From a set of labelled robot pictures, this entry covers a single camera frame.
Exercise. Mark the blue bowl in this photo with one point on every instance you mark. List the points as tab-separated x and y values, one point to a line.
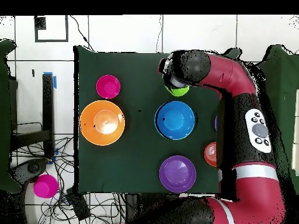
175	120

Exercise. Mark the large green bowl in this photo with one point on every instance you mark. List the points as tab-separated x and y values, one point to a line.
178	92

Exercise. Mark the purple bowl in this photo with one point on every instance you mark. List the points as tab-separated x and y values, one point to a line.
216	122
178	173

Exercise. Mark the red-orange bowl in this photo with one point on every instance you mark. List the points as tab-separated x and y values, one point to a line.
210	154

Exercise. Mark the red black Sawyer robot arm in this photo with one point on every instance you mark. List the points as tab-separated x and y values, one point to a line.
233	77

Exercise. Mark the dark green table cloth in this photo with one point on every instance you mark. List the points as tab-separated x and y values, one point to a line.
140	81

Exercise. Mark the large orange bowl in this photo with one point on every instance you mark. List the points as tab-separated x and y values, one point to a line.
102	123

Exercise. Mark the pink bowl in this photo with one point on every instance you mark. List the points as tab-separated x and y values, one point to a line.
108	86

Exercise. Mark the black power adapter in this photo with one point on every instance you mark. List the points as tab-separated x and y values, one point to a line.
78	204

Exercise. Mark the pink cup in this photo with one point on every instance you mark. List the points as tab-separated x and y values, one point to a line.
45	186

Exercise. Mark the black grey base foot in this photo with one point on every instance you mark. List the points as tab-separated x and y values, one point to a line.
32	168

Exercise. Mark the green cloth covered table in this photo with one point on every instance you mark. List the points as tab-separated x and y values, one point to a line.
4	116
285	93

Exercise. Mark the black metal stool frame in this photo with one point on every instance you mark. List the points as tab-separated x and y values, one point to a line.
48	105

